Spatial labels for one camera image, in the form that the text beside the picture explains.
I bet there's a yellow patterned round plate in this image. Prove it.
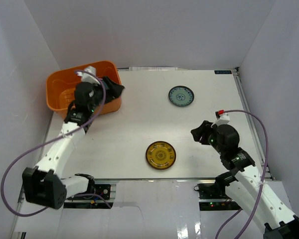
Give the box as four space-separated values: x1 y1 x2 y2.
145 141 176 170

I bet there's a blue patterned small plate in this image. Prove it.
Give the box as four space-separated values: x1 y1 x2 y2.
168 86 194 108

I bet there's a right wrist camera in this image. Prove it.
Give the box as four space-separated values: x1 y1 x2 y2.
214 110 230 126

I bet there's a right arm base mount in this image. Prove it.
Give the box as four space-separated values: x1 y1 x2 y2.
193 180 241 212

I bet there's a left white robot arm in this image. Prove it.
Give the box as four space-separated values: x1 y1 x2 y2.
22 76 124 209

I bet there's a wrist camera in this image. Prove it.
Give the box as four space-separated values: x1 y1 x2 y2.
214 110 230 126
80 66 99 84

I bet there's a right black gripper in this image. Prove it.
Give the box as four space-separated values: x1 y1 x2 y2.
191 120 224 155

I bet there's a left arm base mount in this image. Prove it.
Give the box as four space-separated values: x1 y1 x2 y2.
64 183 116 209

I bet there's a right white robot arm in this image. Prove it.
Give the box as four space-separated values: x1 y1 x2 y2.
191 120 299 239

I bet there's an orange plastic bin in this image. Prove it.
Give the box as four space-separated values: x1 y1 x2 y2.
46 61 121 119

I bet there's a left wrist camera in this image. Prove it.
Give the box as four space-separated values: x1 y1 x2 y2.
80 66 99 84

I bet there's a blue table label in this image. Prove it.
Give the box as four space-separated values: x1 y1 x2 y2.
214 70 232 75

